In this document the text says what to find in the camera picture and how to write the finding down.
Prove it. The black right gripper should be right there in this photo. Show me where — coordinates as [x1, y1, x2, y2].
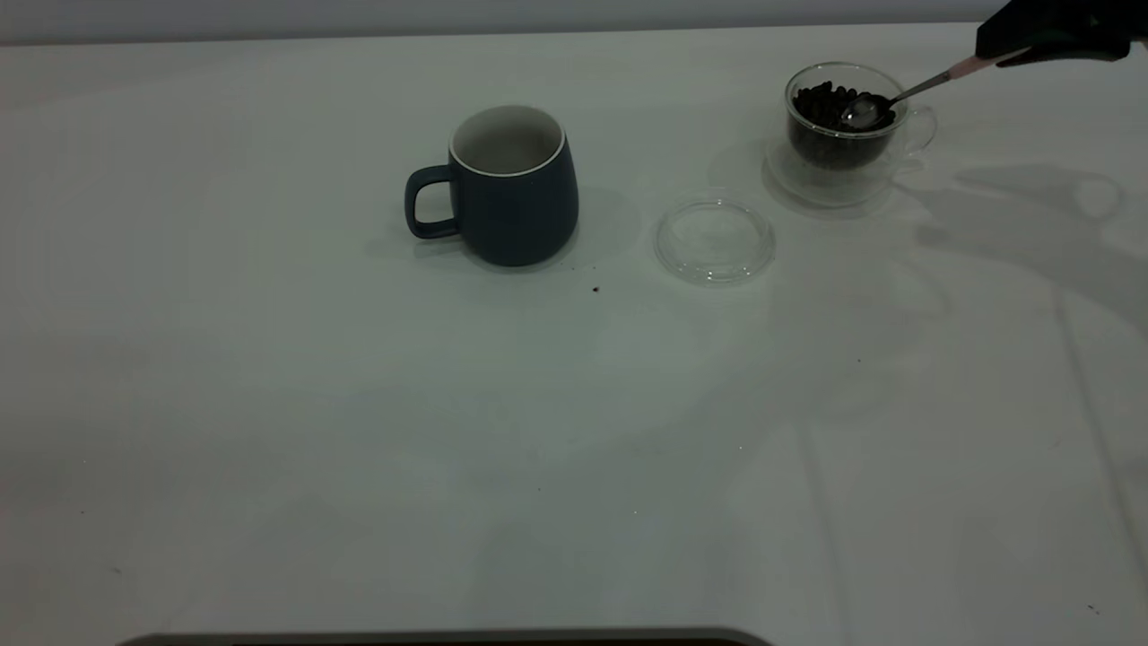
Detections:
[976, 0, 1148, 70]

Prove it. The metal spoon with pink handle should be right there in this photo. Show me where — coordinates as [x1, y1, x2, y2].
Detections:
[840, 52, 1007, 128]

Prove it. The clear round glass lid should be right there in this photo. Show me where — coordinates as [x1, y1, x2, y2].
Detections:
[653, 188, 777, 288]

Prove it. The dark blue ceramic mug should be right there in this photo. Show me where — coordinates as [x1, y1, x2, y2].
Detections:
[404, 105, 580, 268]

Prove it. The dark coffee beans pile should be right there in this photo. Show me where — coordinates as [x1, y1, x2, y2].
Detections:
[789, 83, 896, 170]

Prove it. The clear glass saucer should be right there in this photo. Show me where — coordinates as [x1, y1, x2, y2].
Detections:
[762, 135, 898, 214]

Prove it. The clear double-wall glass cup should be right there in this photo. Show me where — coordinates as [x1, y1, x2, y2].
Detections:
[783, 62, 939, 189]

